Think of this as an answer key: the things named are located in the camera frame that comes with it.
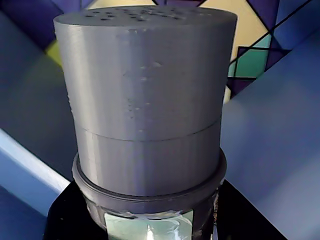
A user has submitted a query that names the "gray salt shaker green label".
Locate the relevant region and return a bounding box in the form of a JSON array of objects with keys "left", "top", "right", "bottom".
[{"left": 53, "top": 6, "right": 238, "bottom": 240}]

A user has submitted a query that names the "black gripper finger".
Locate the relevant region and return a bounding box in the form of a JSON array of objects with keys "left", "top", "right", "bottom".
[
  {"left": 46, "top": 181, "right": 109, "bottom": 240},
  {"left": 213, "top": 179, "right": 251, "bottom": 240}
]

